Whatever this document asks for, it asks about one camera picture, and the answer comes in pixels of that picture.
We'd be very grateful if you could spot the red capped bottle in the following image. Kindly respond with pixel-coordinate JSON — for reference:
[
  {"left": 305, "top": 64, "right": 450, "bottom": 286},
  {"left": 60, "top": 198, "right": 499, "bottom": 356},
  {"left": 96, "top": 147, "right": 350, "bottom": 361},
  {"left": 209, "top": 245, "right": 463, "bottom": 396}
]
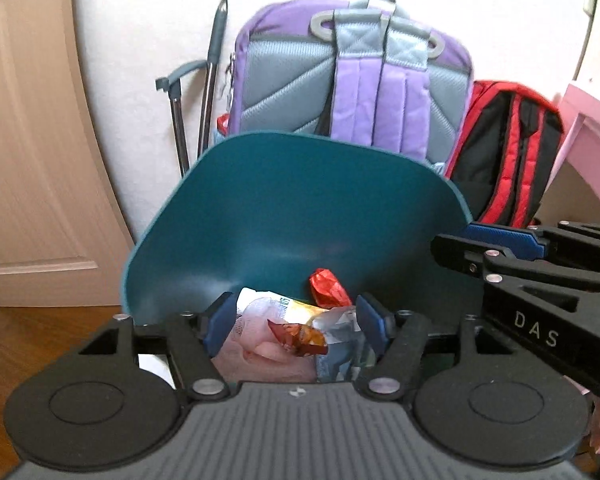
[{"left": 212, "top": 112, "right": 231, "bottom": 154}]

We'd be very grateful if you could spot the white yellow snack wrapper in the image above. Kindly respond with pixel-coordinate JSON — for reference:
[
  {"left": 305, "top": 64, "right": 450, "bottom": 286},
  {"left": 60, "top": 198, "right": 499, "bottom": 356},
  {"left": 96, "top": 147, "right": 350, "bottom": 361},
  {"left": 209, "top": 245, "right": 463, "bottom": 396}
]
[{"left": 236, "top": 287, "right": 331, "bottom": 334}]

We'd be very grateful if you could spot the light wooden door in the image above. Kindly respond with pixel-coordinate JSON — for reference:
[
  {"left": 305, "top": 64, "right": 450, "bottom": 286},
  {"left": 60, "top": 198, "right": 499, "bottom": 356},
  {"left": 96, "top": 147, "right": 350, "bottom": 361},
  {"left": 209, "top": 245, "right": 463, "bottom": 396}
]
[{"left": 0, "top": 0, "right": 136, "bottom": 309}]

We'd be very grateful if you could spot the teal plastic bin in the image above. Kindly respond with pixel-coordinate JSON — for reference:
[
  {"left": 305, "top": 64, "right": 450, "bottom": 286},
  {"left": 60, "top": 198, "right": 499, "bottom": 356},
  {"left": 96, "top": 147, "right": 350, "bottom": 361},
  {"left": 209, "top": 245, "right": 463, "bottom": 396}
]
[{"left": 120, "top": 130, "right": 474, "bottom": 384}]

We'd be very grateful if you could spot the silver blue foil wrapper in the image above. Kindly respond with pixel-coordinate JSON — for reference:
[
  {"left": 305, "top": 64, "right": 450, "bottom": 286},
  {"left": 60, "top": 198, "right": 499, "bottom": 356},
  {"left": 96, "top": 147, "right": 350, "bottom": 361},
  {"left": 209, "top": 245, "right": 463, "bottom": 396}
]
[{"left": 312, "top": 306, "right": 381, "bottom": 384}]

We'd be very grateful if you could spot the purple grey backpack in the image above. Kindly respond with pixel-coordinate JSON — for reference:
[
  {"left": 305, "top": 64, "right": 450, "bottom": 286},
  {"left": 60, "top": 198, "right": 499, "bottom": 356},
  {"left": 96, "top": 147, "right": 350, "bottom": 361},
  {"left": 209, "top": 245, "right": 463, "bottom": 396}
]
[{"left": 226, "top": 0, "right": 475, "bottom": 173}]

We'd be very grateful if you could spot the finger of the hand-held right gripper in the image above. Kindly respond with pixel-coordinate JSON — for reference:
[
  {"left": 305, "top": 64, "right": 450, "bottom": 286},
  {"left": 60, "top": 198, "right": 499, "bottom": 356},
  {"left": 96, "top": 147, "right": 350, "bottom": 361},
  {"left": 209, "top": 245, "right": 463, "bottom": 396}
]
[
  {"left": 462, "top": 220, "right": 600, "bottom": 275},
  {"left": 430, "top": 233, "right": 600, "bottom": 402}
]

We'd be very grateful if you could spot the grey metal pole frame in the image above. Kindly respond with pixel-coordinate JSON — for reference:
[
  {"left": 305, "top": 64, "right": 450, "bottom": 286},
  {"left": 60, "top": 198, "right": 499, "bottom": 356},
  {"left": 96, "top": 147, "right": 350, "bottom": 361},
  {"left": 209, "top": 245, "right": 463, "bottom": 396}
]
[{"left": 155, "top": 0, "right": 229, "bottom": 179}]

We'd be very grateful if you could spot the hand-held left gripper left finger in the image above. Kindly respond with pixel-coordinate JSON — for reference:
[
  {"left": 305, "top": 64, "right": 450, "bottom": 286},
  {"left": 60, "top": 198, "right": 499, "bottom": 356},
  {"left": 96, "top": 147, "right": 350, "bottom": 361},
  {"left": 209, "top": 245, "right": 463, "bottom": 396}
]
[{"left": 77, "top": 292, "right": 238, "bottom": 402}]

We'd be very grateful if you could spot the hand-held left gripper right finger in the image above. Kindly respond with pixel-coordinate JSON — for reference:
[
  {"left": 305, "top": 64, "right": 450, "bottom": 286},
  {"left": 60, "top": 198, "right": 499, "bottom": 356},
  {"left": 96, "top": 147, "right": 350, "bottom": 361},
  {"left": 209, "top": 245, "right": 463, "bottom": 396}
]
[{"left": 355, "top": 294, "right": 532, "bottom": 402}]

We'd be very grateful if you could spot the pink foam mesh net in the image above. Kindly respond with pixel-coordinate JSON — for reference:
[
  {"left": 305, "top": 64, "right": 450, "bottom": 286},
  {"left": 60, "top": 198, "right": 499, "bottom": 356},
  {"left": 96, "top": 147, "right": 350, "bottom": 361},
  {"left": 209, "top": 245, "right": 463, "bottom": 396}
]
[{"left": 212, "top": 317, "right": 322, "bottom": 384}]

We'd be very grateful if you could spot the pink desk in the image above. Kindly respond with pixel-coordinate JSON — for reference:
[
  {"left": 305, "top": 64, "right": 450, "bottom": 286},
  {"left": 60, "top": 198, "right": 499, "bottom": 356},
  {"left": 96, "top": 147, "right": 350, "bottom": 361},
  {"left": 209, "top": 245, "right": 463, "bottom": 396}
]
[{"left": 540, "top": 80, "right": 600, "bottom": 227}]

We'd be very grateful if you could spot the red foil wrapper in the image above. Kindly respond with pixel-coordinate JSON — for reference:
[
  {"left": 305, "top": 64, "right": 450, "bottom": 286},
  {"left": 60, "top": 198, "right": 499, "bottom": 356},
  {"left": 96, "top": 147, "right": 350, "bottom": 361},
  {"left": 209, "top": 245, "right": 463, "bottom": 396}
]
[{"left": 307, "top": 268, "right": 354, "bottom": 309}]

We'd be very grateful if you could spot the red black backpack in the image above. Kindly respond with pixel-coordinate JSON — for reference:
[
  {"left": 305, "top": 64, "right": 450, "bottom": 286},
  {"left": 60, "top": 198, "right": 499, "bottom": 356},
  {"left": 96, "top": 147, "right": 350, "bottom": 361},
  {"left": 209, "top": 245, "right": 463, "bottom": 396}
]
[{"left": 445, "top": 79, "right": 566, "bottom": 229}]

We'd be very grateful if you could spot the orange brown candy wrapper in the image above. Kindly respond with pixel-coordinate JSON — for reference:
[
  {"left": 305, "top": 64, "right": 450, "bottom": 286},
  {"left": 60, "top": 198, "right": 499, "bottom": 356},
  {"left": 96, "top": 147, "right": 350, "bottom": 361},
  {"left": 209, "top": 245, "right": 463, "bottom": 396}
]
[{"left": 266, "top": 320, "right": 330, "bottom": 358}]

